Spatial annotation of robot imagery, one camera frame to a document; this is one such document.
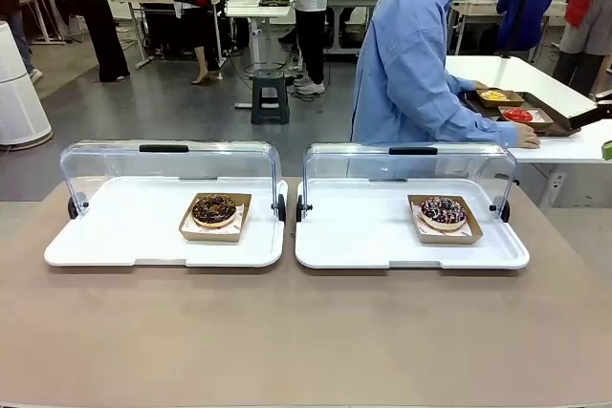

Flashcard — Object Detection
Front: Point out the person in black top, jeans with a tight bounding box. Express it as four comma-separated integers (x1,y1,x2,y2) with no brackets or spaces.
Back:
0,0,45,85

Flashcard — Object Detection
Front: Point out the black lid handle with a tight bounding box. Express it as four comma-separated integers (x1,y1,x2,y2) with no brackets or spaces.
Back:
139,143,190,155
388,145,440,157

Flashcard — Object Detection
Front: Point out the white display tray base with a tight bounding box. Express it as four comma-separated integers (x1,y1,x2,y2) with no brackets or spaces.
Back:
295,177,531,270
44,177,288,269

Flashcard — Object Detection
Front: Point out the person's right forearm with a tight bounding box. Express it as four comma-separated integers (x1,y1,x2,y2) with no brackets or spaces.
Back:
448,105,519,148

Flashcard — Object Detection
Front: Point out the paper liner under chocolate donut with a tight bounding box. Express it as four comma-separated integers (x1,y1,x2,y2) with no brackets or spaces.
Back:
187,202,247,236

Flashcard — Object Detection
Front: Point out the chocolate glazed donut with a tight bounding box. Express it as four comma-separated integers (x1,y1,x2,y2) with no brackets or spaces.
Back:
178,192,253,244

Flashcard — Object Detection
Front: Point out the clear display lid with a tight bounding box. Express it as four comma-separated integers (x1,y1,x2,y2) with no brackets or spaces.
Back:
303,141,518,219
59,140,279,217

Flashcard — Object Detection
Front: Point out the black lid hinge knob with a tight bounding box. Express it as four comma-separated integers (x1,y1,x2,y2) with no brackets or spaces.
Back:
295,193,314,225
67,193,90,221
272,193,288,225
489,196,512,225

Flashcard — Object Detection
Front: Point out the chocolate sprinkled donut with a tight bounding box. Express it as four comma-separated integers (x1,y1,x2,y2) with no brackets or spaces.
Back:
191,194,238,229

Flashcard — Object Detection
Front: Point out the yellow glazed donut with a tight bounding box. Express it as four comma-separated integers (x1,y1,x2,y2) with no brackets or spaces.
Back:
473,87,527,110

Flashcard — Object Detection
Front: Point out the white air purifier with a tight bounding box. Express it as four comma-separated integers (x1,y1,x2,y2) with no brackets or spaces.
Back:
0,20,54,147

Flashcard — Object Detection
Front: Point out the white side table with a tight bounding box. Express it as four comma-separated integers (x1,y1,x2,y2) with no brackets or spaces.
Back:
444,54,612,208

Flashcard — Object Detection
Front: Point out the white height-adjustable desk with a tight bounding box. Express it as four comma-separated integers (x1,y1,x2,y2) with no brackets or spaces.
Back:
224,0,295,110

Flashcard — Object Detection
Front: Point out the person with red scarf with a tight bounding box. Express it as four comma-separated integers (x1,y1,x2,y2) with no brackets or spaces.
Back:
554,0,612,99

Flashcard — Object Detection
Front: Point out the person in blue hoodie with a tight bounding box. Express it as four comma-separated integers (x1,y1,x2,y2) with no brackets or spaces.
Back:
494,0,555,63

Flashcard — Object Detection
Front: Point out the person in white top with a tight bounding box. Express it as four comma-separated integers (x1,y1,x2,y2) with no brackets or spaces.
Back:
245,0,335,96

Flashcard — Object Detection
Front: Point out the person in blue shirt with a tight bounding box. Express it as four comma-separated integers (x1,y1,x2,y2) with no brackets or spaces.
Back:
351,0,520,180

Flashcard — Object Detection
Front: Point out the paper liner under purple donut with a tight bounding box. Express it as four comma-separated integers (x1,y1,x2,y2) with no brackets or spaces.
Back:
411,202,472,238

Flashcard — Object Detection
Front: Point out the black stand pole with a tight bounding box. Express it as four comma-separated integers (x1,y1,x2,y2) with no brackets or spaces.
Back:
499,0,533,61

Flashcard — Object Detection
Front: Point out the paper liner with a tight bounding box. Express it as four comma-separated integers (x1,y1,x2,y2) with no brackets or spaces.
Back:
411,202,472,238
501,108,551,127
187,202,247,236

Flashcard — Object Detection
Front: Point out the person in light blue top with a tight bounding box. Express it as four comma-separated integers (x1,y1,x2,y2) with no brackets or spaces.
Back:
47,0,131,84

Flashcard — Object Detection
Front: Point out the person's left forearm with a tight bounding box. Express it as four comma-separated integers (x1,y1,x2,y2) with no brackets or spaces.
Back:
444,67,468,95

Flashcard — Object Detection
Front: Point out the dark brown serving tray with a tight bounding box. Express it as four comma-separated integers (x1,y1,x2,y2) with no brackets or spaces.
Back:
458,87,582,139

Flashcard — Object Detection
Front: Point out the grey plastic stool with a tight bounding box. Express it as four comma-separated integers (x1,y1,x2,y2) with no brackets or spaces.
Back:
249,69,292,126

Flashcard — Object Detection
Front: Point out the purple drizzled donut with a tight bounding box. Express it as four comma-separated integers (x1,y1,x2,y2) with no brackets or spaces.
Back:
420,195,469,230

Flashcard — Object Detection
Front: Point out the person's right hand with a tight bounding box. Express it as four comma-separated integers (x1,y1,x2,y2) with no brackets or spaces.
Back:
514,123,542,149

